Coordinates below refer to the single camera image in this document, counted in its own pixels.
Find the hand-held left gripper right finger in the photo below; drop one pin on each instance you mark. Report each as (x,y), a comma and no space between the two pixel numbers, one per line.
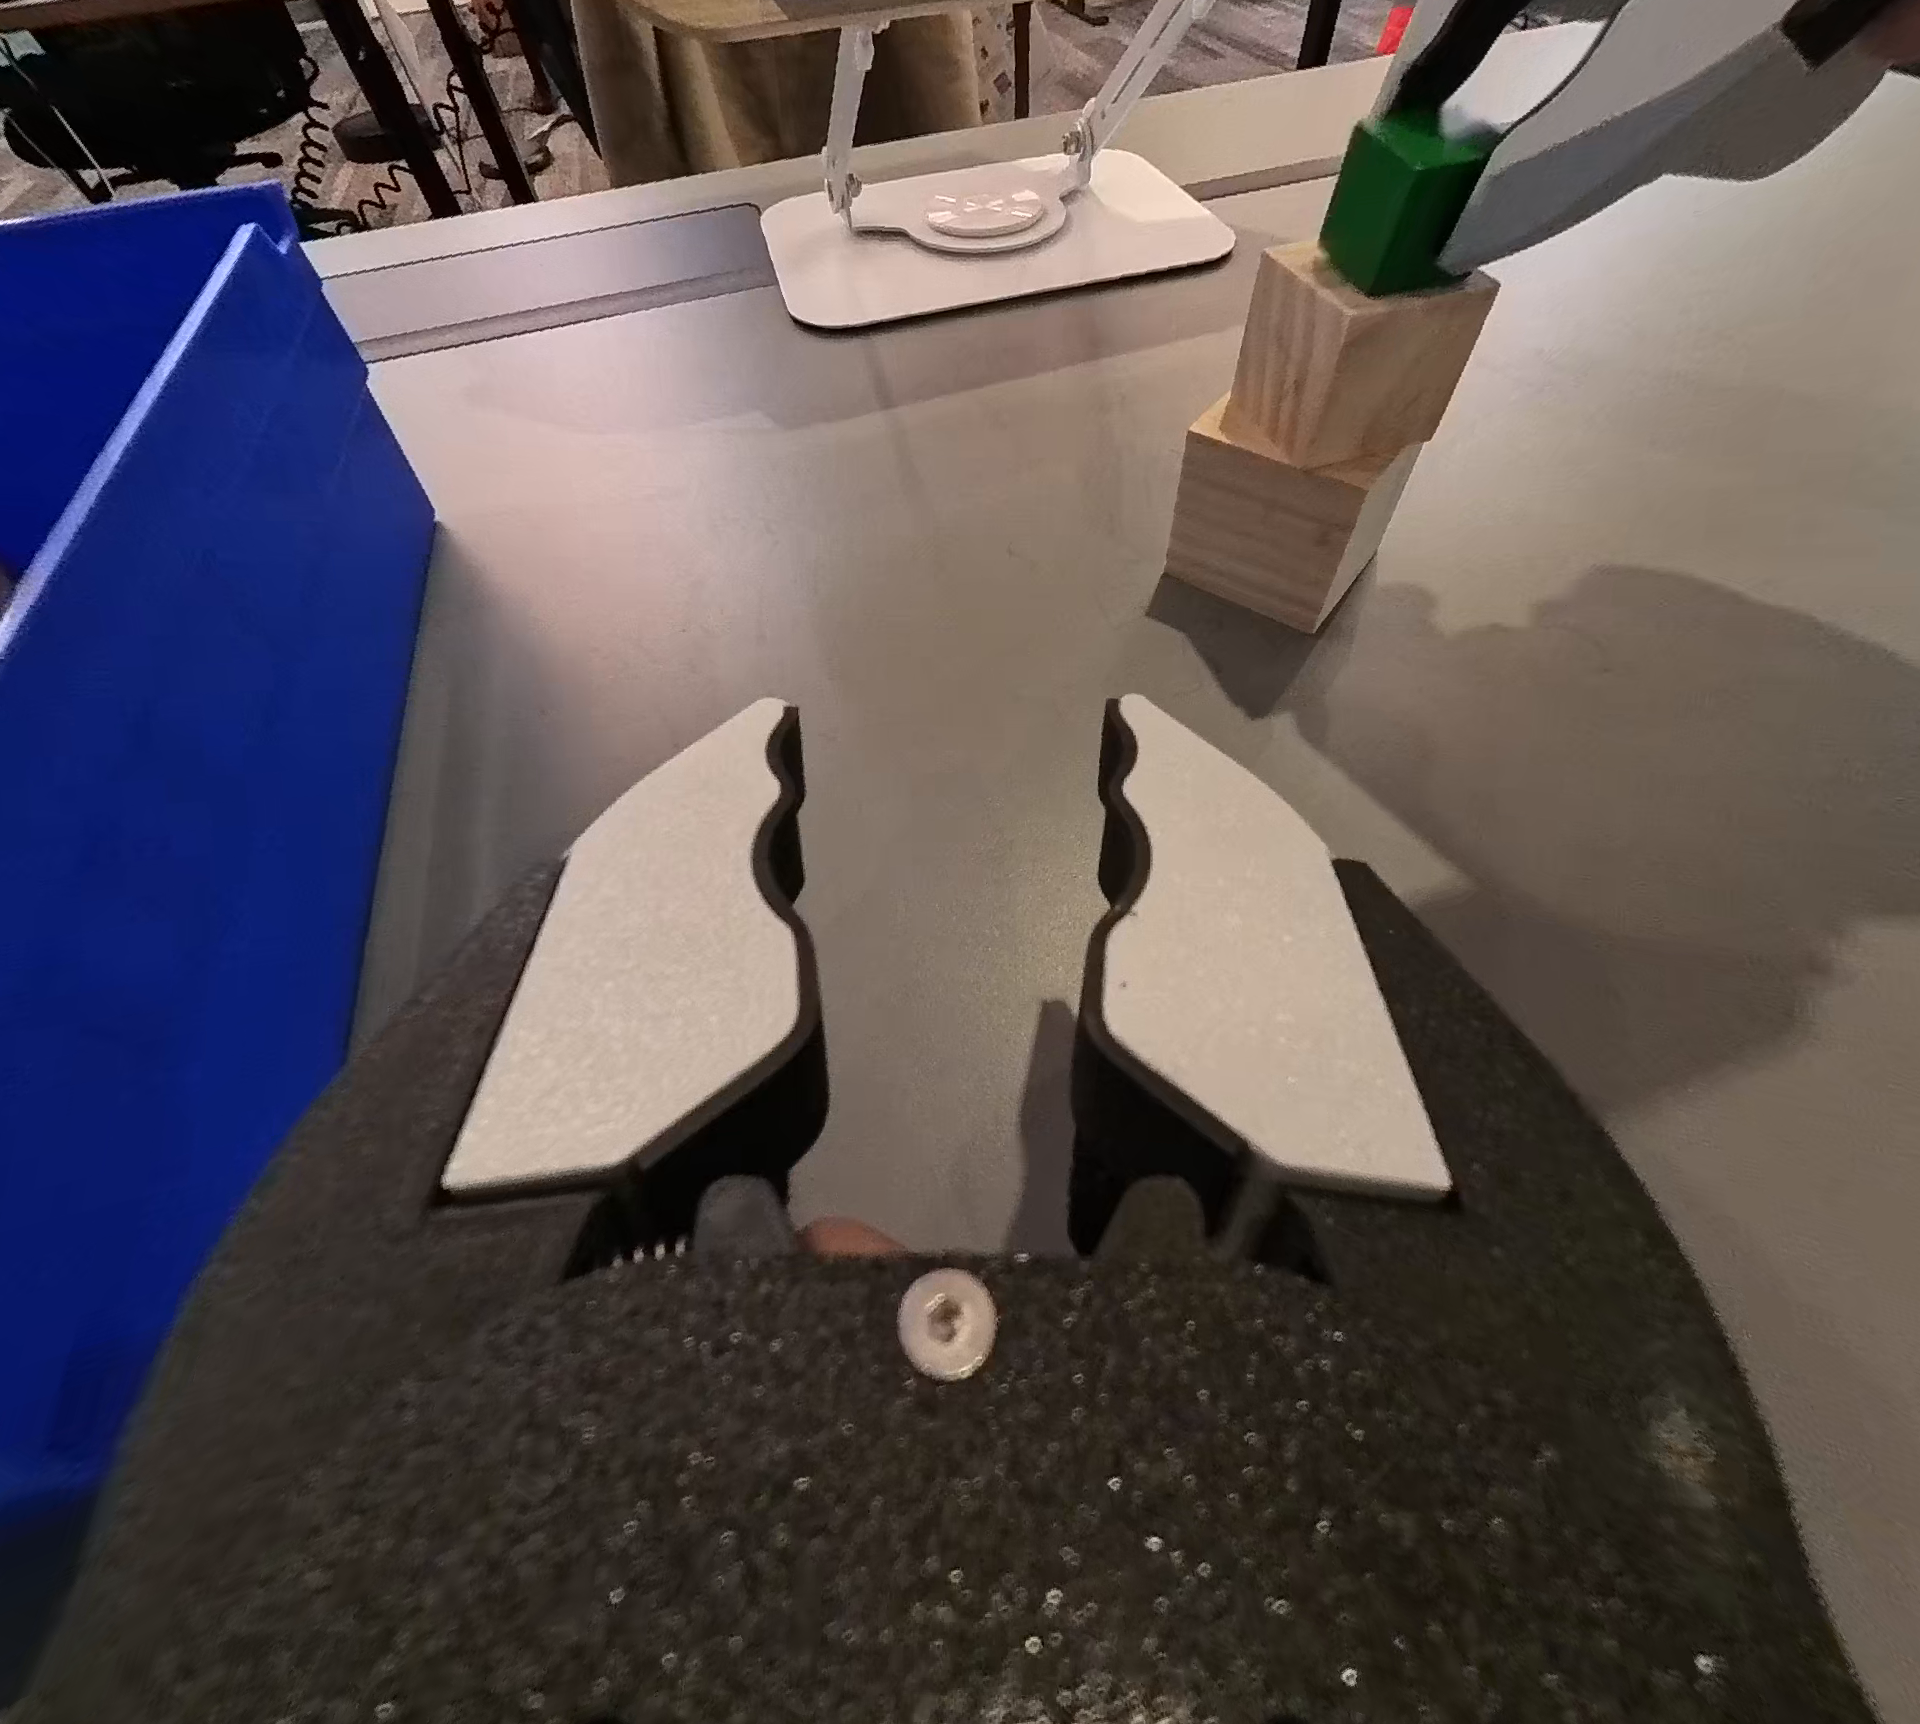
(1261,1004)

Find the large pale wooden cube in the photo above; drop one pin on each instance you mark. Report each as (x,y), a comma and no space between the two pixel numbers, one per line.
(1268,525)

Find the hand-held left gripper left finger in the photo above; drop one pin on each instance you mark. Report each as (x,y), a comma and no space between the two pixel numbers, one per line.
(646,989)

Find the white document stand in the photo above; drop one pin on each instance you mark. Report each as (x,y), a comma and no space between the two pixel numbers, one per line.
(1155,231)

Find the black office chair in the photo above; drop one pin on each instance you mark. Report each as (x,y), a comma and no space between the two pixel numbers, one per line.
(151,102)

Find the blue plastic bin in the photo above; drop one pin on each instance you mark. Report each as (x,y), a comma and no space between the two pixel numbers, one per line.
(197,778)

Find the green wooden cube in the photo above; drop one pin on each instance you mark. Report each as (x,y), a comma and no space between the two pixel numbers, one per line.
(1390,207)

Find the medium pale wooden cube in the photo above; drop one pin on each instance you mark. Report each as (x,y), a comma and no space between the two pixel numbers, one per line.
(1350,360)

